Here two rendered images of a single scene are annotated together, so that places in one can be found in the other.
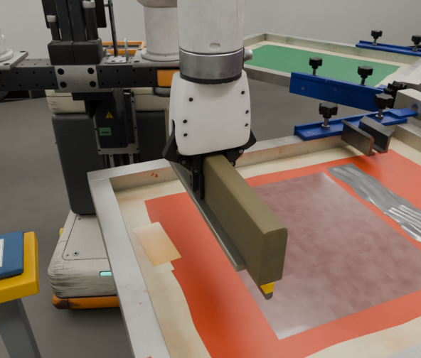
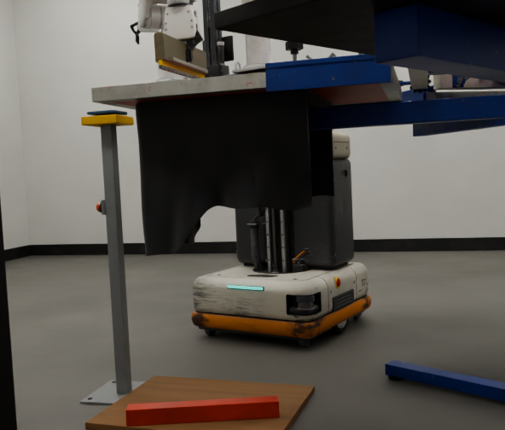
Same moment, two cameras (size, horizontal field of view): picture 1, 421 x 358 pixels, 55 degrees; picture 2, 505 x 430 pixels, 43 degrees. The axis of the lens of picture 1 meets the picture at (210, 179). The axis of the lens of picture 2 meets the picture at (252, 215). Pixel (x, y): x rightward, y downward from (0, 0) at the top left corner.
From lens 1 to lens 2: 177 cm
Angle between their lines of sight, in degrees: 44
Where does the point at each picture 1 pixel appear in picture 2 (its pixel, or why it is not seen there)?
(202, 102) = (171, 14)
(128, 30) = (415, 184)
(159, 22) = (249, 44)
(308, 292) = not seen: hidden behind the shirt
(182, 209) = not seen: hidden behind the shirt
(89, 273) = (220, 285)
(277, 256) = (160, 45)
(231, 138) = (185, 32)
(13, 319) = (108, 149)
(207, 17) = not seen: outside the picture
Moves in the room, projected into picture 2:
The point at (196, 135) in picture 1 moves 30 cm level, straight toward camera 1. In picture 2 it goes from (170, 29) to (93, 11)
